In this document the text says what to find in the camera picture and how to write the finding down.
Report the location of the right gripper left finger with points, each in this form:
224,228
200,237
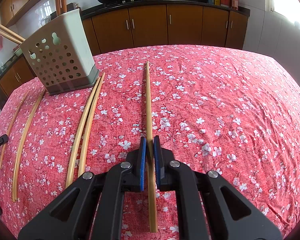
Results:
92,206

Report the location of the bamboo chopstick beside holder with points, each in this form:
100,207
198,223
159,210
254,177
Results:
77,140

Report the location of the chopstick leaning left of holder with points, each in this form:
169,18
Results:
10,35

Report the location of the red floral tablecloth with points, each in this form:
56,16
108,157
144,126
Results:
231,111

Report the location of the bamboo chopstick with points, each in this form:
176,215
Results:
88,126
77,140
152,205
21,146
11,125

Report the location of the lower wooden kitchen cabinets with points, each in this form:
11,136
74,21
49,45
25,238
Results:
145,27

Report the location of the perforated grey utensil holder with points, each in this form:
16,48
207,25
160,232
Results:
60,56

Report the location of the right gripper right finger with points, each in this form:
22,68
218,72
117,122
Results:
208,206

